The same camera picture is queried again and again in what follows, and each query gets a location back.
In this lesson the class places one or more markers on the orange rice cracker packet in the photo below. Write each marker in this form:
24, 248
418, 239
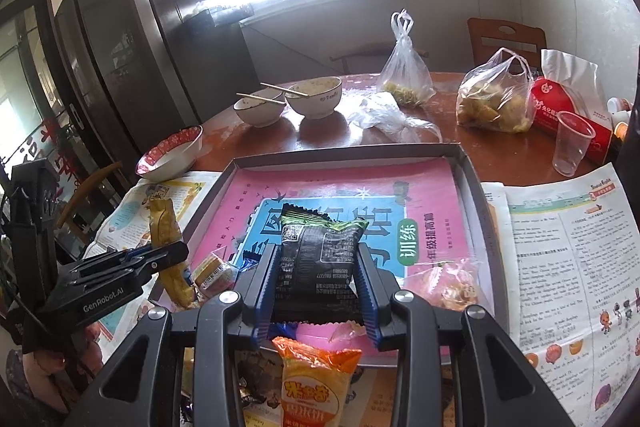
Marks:
315, 387

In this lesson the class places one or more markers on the black snack packet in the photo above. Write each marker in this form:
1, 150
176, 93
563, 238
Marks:
315, 267

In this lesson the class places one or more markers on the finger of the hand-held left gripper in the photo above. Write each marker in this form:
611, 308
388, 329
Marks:
100, 263
170, 255

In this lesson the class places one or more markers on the wooden chopsticks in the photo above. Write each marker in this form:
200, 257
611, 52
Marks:
260, 99
282, 89

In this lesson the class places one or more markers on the large white bowl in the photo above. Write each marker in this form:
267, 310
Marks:
315, 99

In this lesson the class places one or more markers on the small green yellow wrapped cake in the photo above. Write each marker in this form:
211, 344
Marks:
212, 269

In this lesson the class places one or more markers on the white newspaper with cartoon figures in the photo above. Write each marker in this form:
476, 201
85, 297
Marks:
550, 257

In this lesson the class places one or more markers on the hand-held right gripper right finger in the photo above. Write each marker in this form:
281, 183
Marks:
367, 302

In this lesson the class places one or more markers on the red tissue pack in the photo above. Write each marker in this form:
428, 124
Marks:
555, 102

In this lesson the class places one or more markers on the crumpled white plastic bag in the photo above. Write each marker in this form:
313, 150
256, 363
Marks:
385, 117

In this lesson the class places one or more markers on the colourful newspaper with green border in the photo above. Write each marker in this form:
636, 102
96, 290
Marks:
125, 217

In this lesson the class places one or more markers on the yellow snack packet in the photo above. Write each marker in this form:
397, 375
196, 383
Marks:
167, 222

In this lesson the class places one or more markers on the glass door with red decals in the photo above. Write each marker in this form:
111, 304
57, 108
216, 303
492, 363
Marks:
35, 107

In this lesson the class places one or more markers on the curved wooden chair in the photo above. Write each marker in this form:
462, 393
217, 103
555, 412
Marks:
90, 187

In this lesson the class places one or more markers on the red patterned bowl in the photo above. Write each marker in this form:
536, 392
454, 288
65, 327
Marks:
167, 154

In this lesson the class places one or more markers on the wooden chair with cutout back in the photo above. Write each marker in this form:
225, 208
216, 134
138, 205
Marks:
500, 42

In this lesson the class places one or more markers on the dark brown shiny snack packet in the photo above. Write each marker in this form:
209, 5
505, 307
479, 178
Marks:
257, 382

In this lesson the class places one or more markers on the grey cardboard box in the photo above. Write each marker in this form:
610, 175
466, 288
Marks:
475, 217

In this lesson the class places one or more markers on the clear candy packet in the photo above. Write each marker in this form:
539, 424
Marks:
450, 289

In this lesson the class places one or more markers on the tall tied clear plastic bag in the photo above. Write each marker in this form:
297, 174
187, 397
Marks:
405, 77

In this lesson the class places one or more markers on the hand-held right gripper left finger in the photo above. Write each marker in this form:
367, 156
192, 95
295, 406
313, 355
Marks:
265, 299

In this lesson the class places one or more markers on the pink and blue book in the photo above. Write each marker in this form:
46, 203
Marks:
325, 187

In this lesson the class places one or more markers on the person's left hand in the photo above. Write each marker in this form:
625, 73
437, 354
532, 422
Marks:
45, 372

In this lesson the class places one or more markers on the dark steel refrigerator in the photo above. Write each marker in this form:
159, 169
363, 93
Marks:
125, 32

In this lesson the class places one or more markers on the small orange capped bottle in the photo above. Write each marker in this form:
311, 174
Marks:
620, 129

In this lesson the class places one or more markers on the plastic bag of yellow food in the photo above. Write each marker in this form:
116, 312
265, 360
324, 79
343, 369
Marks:
492, 102

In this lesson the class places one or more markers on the small white bowl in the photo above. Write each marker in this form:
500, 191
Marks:
260, 112

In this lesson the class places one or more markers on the clear plastic cup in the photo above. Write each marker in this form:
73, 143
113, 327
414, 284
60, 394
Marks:
570, 147

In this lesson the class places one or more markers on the person's left forearm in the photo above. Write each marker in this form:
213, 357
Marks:
25, 407

